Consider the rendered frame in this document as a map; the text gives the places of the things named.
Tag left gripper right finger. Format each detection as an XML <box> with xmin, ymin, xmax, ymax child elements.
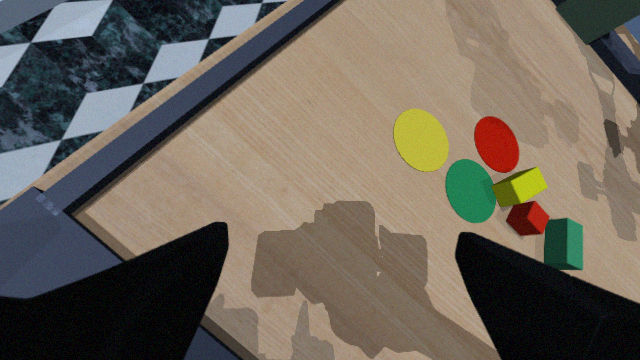
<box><xmin>455</xmin><ymin>232</ymin><xmax>640</xmax><ymax>360</ymax></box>

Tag red circle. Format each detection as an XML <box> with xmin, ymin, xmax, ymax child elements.
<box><xmin>474</xmin><ymin>116</ymin><xmax>519</xmax><ymax>173</ymax></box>

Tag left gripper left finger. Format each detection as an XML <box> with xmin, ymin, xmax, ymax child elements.
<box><xmin>0</xmin><ymin>222</ymin><xmax>229</xmax><ymax>360</ymax></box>

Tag black metal support frame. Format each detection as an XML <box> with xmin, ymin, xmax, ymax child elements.
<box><xmin>629</xmin><ymin>68</ymin><xmax>640</xmax><ymax>83</ymax></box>

